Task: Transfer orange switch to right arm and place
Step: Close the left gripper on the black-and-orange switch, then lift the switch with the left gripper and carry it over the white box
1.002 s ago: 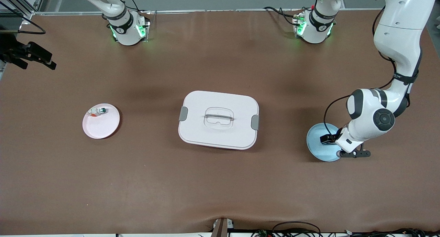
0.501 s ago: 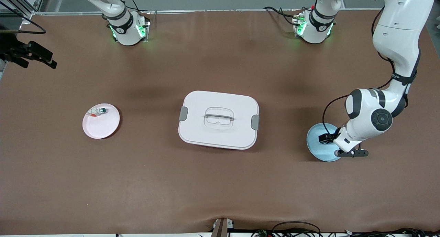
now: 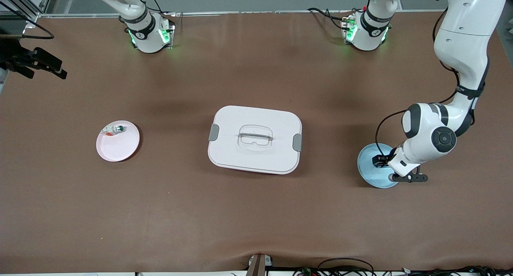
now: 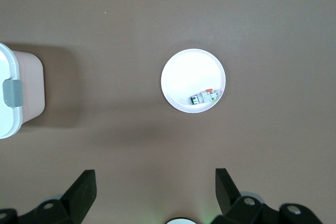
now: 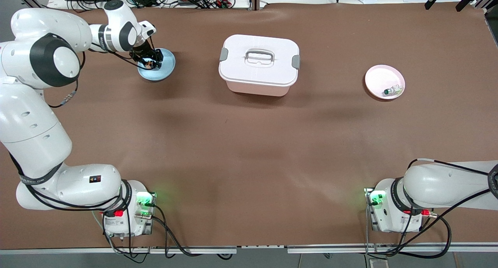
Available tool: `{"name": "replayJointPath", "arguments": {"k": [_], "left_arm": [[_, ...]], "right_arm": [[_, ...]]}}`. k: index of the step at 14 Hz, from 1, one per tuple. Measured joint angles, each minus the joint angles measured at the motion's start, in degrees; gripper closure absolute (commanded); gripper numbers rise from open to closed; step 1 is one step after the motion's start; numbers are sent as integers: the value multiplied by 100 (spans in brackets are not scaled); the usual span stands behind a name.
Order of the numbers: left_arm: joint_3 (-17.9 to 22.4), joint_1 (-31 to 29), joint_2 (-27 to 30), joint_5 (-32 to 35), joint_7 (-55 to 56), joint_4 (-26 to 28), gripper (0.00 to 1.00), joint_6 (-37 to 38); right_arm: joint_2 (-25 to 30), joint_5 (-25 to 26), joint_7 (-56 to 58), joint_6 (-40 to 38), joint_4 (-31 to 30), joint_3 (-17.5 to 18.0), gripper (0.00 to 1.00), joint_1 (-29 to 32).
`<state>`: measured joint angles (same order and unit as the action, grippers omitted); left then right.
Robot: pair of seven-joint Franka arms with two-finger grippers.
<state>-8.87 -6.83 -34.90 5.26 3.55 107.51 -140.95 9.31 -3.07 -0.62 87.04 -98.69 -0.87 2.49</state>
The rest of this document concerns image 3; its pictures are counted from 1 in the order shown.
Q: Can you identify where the white grey circuit breaker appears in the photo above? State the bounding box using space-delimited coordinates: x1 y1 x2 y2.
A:
101 124 125 137

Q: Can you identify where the black looped cable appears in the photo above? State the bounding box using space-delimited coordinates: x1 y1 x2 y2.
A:
317 258 375 276

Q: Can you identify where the light blue round plate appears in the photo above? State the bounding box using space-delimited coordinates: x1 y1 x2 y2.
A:
357 143 401 189

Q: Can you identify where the aluminium frame profile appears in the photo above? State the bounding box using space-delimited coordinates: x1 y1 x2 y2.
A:
0 0 55 22

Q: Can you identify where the black left base cable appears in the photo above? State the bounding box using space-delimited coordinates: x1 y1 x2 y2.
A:
307 8 353 31

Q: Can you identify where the pink round plate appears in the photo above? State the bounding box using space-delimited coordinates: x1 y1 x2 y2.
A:
96 120 141 162

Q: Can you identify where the metal table edge bracket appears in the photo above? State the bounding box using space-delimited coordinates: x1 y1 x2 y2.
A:
246 254 273 276

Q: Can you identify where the white lidded storage box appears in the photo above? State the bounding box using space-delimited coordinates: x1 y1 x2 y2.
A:
207 105 303 175

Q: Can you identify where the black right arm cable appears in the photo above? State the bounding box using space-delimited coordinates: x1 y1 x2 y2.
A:
0 2 55 39

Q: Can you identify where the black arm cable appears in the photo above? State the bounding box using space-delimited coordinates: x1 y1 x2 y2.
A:
375 12 461 156
0 2 55 39

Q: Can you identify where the black cable bundle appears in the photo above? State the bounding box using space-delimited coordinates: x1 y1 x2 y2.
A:
401 266 513 276

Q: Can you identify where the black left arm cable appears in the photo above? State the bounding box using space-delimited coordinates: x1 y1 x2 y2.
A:
375 12 461 156

